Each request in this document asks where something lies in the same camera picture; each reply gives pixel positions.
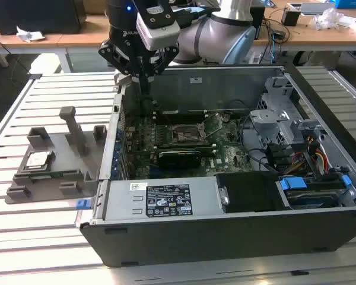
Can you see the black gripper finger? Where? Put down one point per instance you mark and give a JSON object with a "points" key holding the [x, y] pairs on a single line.
{"points": [[115, 56], [166, 59]]}

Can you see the silver CPU with green edge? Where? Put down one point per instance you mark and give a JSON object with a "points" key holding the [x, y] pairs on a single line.
{"points": [[37, 160]]}

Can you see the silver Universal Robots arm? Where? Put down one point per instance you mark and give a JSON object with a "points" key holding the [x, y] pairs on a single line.
{"points": [[213, 32]]}

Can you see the CPU socket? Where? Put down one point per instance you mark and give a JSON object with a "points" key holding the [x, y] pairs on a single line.
{"points": [[185, 133]]}

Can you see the wooden desk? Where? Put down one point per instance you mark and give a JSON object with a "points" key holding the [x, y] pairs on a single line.
{"points": [[77, 35]]}

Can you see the round coin cell battery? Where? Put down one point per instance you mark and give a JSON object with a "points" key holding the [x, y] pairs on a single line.
{"points": [[225, 118]]}

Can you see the black RAM stick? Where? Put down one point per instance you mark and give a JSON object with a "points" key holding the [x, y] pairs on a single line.
{"points": [[184, 145]]}

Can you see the large black box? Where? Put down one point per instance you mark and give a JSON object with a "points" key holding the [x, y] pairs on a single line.
{"points": [[32, 15]]}

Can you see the crumpled white paper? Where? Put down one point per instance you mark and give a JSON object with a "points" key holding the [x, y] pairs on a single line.
{"points": [[28, 35]]}

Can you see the black graphics card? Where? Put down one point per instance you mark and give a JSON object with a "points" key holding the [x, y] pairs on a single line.
{"points": [[178, 160]]}

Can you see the grey parts rack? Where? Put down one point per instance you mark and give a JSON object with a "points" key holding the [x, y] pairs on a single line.
{"points": [[65, 154]]}

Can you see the green motherboard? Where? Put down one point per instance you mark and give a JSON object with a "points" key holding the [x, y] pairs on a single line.
{"points": [[225, 154]]}

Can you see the silver metal drive cage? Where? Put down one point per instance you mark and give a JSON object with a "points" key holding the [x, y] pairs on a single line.
{"points": [[270, 118]]}

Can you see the small black open box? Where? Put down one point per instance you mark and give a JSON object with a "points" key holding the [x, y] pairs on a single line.
{"points": [[290, 18]]}

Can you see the green RAM stick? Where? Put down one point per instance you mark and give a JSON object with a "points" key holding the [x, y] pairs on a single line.
{"points": [[56, 174]]}

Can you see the grey power supply unit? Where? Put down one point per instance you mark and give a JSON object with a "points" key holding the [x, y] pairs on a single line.
{"points": [[121, 202]]}

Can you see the silver metal latch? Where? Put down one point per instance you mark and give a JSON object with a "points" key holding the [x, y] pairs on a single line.
{"points": [[224, 196]]}

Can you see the blue plastic clip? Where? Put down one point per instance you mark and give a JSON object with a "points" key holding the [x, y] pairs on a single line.
{"points": [[82, 205]]}

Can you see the black plastic shroud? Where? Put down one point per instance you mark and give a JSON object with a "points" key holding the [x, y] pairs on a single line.
{"points": [[249, 190]]}

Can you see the grey flat device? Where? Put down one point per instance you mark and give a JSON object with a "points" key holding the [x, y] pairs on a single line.
{"points": [[317, 8]]}

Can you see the clear plastic wrap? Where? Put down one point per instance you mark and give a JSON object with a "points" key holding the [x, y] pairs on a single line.
{"points": [[326, 19]]}

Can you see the hard disk in blue carrier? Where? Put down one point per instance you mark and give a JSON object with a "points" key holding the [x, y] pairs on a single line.
{"points": [[292, 184]]}

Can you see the black open PC case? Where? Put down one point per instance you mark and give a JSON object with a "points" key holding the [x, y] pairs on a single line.
{"points": [[225, 237]]}

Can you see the blue box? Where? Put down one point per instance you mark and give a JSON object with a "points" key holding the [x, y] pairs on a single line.
{"points": [[351, 3]]}

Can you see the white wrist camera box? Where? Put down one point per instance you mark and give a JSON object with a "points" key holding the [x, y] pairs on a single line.
{"points": [[163, 35]]}

